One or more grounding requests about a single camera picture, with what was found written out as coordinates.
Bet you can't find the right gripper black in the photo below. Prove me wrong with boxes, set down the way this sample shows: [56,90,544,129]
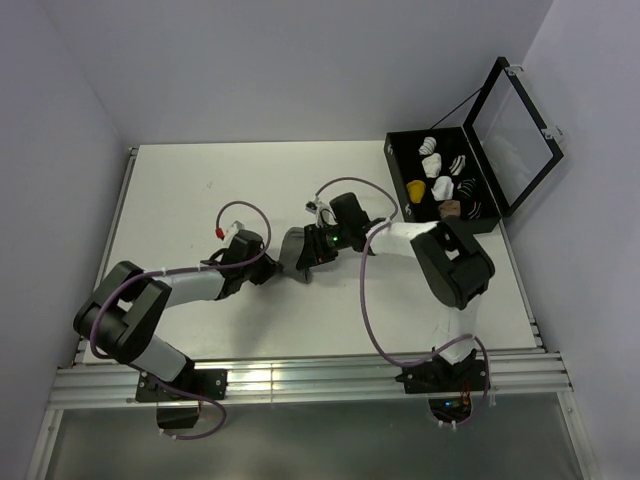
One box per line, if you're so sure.
[296,222,351,270]

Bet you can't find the grey sock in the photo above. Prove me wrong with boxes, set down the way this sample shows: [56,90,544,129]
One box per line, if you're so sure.
[278,227,312,284]

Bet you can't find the yellow sock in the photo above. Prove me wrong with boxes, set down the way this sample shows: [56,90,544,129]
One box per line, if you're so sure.
[406,180,426,204]

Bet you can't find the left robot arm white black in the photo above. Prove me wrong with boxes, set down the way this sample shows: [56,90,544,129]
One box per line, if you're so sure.
[73,229,283,399]

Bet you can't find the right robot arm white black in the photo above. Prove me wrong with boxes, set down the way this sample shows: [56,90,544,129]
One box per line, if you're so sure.
[280,192,495,390]

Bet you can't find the brown rolled sock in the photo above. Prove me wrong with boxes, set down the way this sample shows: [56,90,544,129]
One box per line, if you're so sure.
[438,200,462,218]

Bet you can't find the white rolled sock lower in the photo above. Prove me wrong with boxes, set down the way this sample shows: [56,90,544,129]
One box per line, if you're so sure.
[431,176,454,202]

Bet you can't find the black storage box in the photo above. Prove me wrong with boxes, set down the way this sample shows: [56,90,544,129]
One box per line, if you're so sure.
[384,127,499,234]

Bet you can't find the white rolled sock upper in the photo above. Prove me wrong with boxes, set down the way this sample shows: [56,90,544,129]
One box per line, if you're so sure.
[421,153,442,178]

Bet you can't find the dark colourful striped rolled sock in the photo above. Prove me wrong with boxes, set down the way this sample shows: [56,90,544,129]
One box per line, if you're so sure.
[463,200,483,220]

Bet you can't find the black electronics box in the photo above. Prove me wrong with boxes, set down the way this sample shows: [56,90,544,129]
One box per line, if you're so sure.
[156,407,200,431]

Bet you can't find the black white striped rolled sock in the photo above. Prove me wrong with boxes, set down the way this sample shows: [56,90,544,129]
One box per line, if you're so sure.
[449,155,466,177]

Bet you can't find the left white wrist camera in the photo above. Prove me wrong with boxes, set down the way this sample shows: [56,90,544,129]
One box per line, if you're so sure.
[215,221,245,245]

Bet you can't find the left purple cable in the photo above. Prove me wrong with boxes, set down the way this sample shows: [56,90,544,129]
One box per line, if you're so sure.
[88,200,273,359]

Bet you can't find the purple cable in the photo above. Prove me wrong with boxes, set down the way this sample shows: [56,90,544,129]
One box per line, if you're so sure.
[314,177,491,429]
[88,200,273,359]

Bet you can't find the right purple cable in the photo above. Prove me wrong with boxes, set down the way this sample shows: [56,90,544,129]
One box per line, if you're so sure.
[314,177,491,429]

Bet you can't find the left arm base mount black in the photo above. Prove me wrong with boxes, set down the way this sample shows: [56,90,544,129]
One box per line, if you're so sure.
[135,369,228,403]

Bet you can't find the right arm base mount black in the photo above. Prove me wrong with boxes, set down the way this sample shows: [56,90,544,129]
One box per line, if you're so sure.
[395,355,489,394]

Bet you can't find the aluminium frame rail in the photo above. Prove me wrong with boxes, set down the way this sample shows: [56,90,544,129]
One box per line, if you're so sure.
[26,348,572,479]

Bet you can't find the glass box lid black frame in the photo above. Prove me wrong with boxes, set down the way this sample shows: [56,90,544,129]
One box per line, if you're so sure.
[462,56,564,217]

